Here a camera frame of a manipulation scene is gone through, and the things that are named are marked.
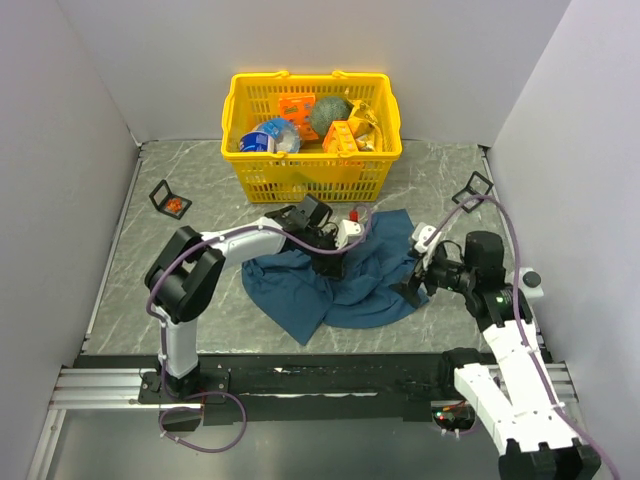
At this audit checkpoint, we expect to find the black right stand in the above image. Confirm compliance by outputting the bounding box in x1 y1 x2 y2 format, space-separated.
451 171 494 213

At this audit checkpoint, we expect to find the orange snack box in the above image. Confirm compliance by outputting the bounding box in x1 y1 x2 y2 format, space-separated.
278 94 319 141

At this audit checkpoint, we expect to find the black left stand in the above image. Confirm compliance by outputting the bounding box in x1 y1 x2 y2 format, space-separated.
149 179 192 220

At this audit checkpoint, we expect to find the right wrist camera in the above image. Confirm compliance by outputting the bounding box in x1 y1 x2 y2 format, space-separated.
409 222 442 269

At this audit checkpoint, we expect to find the blue t-shirt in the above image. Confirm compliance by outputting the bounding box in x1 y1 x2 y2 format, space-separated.
242 209 416 345

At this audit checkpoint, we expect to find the yellow snack bag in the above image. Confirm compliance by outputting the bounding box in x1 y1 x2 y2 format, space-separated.
345 99 383 152

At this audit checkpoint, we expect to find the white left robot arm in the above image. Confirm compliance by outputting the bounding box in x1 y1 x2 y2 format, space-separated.
144 195 363 402

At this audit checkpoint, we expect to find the orange leaf brooch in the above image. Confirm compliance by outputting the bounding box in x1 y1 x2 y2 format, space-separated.
166 197 182 213

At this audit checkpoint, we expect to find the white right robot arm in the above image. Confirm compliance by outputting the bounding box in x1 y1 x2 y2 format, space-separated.
392 223 602 479

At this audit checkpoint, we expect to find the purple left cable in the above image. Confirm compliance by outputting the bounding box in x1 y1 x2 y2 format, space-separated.
145 202 375 455

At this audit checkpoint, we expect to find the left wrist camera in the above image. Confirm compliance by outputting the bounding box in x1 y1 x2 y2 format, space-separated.
335 209 366 250

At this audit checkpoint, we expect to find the yellow plastic basket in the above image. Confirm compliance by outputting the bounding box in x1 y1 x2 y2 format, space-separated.
221 70 403 203

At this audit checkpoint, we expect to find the green avocado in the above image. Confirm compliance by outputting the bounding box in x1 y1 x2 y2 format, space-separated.
310 96 351 137

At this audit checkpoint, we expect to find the black stand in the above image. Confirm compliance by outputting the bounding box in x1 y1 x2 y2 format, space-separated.
451 171 494 213
149 179 192 220

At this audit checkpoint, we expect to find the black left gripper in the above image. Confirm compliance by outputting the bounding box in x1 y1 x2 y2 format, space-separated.
300 227 349 280

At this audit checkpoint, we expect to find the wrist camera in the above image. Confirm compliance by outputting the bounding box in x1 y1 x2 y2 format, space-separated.
335 209 366 250
409 222 442 269

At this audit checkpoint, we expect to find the orange cracker box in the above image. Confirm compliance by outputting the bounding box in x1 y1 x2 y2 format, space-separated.
322 120 358 154

